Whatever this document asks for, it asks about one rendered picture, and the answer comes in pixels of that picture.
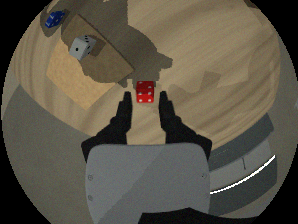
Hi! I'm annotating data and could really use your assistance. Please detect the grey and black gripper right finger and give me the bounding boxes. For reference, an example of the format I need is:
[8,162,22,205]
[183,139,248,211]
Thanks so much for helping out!
[159,91,212,162]

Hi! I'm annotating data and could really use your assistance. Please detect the white die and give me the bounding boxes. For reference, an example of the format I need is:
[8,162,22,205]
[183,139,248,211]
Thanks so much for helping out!
[69,35,96,60]

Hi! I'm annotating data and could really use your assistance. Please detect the red die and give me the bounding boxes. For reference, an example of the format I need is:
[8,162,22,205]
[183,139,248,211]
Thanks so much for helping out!
[136,81,154,103]

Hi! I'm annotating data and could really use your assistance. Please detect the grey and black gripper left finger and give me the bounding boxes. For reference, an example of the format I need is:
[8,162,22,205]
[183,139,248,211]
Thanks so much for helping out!
[81,91,133,164]

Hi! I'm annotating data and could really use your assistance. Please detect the brown mat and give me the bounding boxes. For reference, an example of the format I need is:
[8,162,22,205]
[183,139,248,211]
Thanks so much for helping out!
[46,14,135,111]

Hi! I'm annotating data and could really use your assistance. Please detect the blue die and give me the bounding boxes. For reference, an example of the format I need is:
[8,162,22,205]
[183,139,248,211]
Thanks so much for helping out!
[45,11,65,28]

